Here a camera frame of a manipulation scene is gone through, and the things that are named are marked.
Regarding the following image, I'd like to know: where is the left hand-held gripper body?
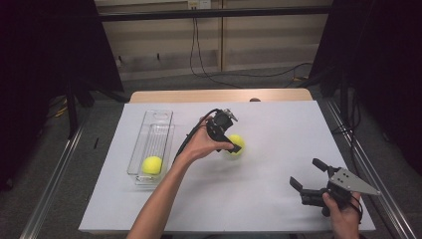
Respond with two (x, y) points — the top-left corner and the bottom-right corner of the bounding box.
(205, 108), (239, 143)

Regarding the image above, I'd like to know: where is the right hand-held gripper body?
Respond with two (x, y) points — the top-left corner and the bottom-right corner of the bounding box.
(299, 165), (382, 218)

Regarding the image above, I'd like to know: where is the yellow tennis ball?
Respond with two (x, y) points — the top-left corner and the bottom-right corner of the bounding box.
(141, 155), (164, 176)
(224, 133), (247, 159)

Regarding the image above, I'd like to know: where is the clear plastic container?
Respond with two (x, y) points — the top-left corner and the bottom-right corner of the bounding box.
(126, 109), (176, 189)

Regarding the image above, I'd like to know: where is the person's left hand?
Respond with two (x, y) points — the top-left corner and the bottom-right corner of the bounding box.
(173, 116), (235, 167)

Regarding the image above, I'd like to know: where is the person's right hand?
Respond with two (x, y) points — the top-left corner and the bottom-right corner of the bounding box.
(321, 191), (364, 239)

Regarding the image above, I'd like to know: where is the white table sheet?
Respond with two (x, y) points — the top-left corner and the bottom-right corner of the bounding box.
(78, 100), (377, 234)

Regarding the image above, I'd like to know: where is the wooden table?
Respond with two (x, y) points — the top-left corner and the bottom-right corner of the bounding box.
(128, 88), (315, 105)

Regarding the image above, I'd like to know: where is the black horizontal bar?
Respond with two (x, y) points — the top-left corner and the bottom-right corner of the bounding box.
(99, 5), (333, 23)

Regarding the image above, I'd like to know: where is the black curtain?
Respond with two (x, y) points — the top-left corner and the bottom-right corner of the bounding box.
(308, 0), (422, 175)
(0, 0), (126, 192)

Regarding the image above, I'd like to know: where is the black metal stand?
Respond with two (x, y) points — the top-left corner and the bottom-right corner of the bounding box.
(64, 79), (131, 139)

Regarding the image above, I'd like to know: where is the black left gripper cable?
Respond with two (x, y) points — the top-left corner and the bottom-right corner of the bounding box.
(172, 108), (222, 164)

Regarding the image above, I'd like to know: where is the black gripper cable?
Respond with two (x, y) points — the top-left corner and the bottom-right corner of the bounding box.
(348, 193), (364, 224)
(172, 108), (222, 164)

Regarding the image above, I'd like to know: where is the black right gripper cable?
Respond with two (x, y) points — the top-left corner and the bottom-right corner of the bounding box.
(348, 193), (364, 224)

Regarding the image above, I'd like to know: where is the aluminium floor rail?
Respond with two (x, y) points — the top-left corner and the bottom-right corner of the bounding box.
(19, 123), (86, 239)
(322, 99), (422, 239)

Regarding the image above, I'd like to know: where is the black cable bundle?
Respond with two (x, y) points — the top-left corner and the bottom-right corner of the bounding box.
(330, 89), (363, 167)

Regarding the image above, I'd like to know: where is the black floor cable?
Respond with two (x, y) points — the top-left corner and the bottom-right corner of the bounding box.
(205, 62), (314, 90)

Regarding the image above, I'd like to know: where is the black hanging cable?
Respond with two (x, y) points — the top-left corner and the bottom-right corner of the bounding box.
(188, 17), (244, 90)

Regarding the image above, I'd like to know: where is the white wall socket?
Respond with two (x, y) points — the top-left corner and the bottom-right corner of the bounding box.
(186, 0), (213, 11)

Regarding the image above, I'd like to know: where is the yellow cable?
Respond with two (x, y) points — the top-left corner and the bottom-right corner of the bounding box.
(53, 98), (69, 119)

